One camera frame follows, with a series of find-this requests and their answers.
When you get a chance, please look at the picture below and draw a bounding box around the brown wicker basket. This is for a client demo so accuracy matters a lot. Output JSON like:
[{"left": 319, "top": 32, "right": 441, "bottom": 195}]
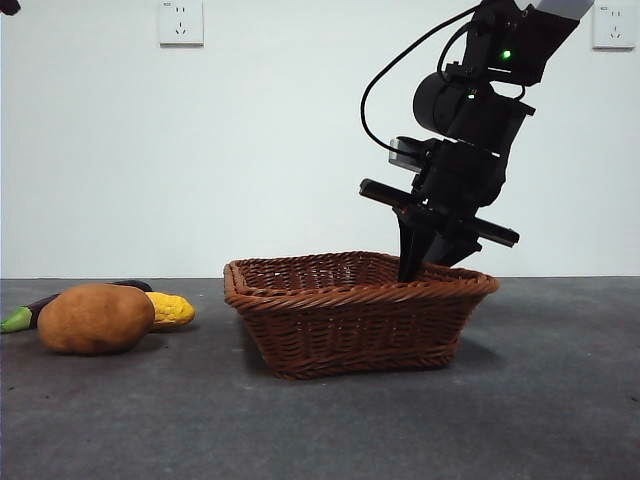
[{"left": 223, "top": 250, "right": 501, "bottom": 381}]

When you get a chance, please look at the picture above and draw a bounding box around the yellow corn cob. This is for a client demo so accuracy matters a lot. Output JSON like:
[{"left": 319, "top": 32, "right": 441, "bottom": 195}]
[{"left": 144, "top": 292, "right": 196, "bottom": 332}]

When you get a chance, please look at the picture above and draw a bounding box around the purple eggplant with green stem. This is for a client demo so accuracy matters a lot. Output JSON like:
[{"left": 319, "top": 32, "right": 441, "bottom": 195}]
[{"left": 0, "top": 279, "right": 154, "bottom": 335}]

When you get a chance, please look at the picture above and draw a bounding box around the brown potato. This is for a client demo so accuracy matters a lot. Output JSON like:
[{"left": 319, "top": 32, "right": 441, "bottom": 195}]
[{"left": 37, "top": 283, "right": 156, "bottom": 356}]

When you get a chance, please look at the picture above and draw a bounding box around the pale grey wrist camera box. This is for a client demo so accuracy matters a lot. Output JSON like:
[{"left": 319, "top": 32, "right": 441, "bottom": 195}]
[{"left": 388, "top": 136, "right": 426, "bottom": 171}]

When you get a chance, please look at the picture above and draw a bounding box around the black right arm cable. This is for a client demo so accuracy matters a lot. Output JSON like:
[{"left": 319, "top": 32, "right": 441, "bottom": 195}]
[{"left": 359, "top": 4, "right": 481, "bottom": 149}]

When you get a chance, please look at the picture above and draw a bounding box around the white wall socket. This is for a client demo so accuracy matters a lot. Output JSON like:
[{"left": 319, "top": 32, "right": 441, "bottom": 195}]
[
  {"left": 592, "top": 3, "right": 635, "bottom": 50},
  {"left": 158, "top": 0, "right": 205, "bottom": 49}
]

